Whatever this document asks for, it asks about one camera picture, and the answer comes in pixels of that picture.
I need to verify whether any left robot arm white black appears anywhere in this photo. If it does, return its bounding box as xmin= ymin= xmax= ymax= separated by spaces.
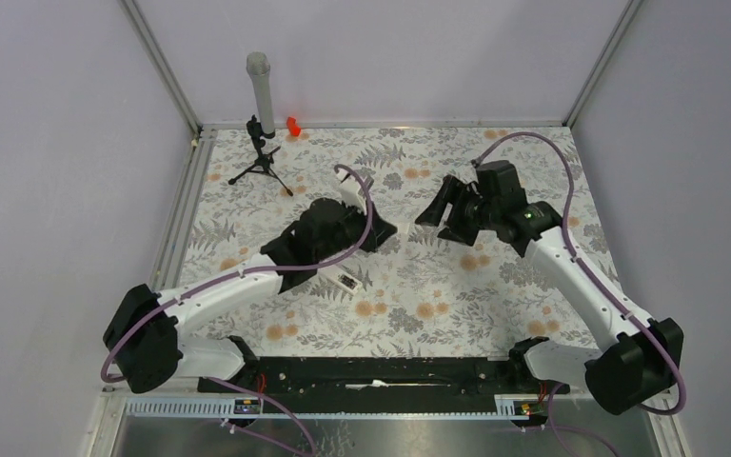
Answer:
xmin=102 ymin=198 xmax=398 ymax=394

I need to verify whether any aluminium frame post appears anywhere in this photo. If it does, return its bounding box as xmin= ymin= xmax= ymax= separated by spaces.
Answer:
xmin=563 ymin=0 xmax=644 ymax=129
xmin=118 ymin=0 xmax=202 ymax=137

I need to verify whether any slotted metal cable rail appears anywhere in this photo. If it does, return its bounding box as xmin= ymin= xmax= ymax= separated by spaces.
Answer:
xmin=125 ymin=395 xmax=533 ymax=423

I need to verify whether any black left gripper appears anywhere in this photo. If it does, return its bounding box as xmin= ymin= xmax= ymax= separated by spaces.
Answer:
xmin=316 ymin=198 xmax=398 ymax=264

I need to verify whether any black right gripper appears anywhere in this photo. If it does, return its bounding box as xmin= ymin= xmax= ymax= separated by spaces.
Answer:
xmin=413 ymin=176 xmax=499 ymax=248

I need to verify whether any white remote control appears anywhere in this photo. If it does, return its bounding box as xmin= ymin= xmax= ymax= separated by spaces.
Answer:
xmin=320 ymin=269 xmax=362 ymax=295

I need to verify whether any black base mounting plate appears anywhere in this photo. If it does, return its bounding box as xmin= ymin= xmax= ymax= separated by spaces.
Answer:
xmin=198 ymin=357 xmax=556 ymax=412

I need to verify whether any small orange red block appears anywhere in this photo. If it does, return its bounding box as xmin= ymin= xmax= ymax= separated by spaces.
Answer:
xmin=286 ymin=116 xmax=303 ymax=137

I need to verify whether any black mini tripod stand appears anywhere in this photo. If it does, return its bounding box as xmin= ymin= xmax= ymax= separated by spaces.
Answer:
xmin=227 ymin=115 xmax=294 ymax=197

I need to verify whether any floral patterned table mat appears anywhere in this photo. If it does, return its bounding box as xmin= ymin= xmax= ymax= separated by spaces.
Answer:
xmin=180 ymin=128 xmax=616 ymax=357

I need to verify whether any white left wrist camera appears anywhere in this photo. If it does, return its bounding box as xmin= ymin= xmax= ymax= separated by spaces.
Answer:
xmin=339 ymin=175 xmax=367 ymax=213

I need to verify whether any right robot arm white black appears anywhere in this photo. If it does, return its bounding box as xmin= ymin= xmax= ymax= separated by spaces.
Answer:
xmin=415 ymin=160 xmax=684 ymax=415

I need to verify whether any aluminium frame post left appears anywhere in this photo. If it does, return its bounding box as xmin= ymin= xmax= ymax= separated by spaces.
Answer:
xmin=118 ymin=0 xmax=202 ymax=137

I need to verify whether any grey microphone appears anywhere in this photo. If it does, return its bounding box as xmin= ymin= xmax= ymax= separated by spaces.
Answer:
xmin=246 ymin=51 xmax=275 ymax=138

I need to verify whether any aluminium frame post right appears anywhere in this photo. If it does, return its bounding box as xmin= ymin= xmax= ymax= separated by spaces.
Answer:
xmin=563 ymin=0 xmax=644 ymax=129

